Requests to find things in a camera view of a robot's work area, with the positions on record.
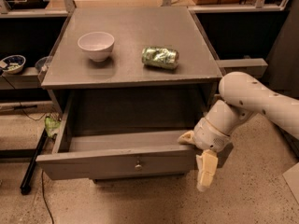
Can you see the black metal bar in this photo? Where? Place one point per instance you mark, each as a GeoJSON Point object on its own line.
{"type": "Point", "coordinates": [25, 187]}

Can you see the green snack bag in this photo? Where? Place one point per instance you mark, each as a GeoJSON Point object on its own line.
{"type": "Point", "coordinates": [51, 126]}

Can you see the grey top drawer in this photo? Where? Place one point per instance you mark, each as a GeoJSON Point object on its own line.
{"type": "Point", "coordinates": [107, 134]}

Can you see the crushed green soda can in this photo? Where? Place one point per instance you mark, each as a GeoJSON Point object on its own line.
{"type": "Point", "coordinates": [160, 57]}

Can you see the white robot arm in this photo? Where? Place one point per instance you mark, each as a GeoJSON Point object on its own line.
{"type": "Point", "coordinates": [242, 96]}

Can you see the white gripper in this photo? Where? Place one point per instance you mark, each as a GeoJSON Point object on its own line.
{"type": "Point", "coordinates": [209, 137]}

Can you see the blue patterned bowl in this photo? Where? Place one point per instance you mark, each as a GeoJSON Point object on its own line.
{"type": "Point", "coordinates": [12, 64]}

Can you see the white ceramic bowl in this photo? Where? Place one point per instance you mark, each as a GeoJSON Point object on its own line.
{"type": "Point", "coordinates": [97, 46]}

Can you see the grey wooden rail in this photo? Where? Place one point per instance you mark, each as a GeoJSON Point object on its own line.
{"type": "Point", "coordinates": [252, 66]}

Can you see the grey drawer cabinet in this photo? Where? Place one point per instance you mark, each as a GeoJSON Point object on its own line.
{"type": "Point", "coordinates": [134, 28]}

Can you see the small grey bowl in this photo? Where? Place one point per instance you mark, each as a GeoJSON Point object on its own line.
{"type": "Point", "coordinates": [43, 63]}

